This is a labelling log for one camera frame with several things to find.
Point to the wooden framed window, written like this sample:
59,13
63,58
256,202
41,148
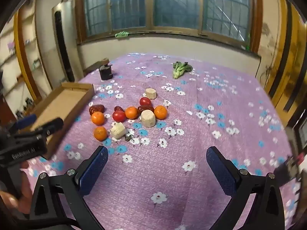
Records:
177,2

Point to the shallow cardboard box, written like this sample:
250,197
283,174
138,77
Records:
60,100

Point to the beige yam piece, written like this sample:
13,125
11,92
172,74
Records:
151,93
117,130
148,118

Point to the orange mandarin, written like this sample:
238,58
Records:
100,133
97,118
131,112
160,112

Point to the purple plush toy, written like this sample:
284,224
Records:
11,46

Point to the small dark side table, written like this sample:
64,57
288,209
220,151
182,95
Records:
92,68

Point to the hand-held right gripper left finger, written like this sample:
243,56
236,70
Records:
94,170

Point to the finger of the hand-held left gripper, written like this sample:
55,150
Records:
51,125
26,121

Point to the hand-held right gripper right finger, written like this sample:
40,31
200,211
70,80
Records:
221,172

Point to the green box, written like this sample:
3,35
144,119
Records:
36,63

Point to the black round jar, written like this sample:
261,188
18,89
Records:
105,72

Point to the silver tower air conditioner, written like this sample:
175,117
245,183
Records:
62,40

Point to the green cloth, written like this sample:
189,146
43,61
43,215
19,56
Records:
121,34

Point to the dark blurred device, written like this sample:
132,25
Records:
299,134

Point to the yellow wooden door frame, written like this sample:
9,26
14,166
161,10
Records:
287,64

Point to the yellow framed wall shelf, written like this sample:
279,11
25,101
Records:
24,52

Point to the green leafy vegetable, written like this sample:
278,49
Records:
181,69

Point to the red tomato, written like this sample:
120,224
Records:
145,101
119,116

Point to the purple floral cloth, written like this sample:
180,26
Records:
191,124

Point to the dried red date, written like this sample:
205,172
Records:
96,109
143,108
118,108

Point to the small wooden cylinder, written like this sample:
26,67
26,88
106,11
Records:
105,60

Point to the person's left hand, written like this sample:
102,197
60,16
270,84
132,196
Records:
22,196

